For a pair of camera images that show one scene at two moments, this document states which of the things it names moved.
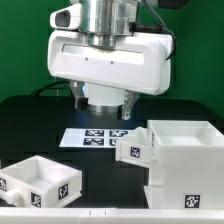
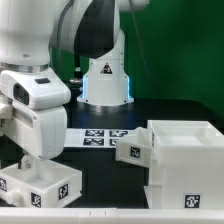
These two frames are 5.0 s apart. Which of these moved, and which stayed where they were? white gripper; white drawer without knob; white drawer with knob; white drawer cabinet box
Moved: white gripper
Stayed: white drawer cabinet box; white drawer with knob; white drawer without knob
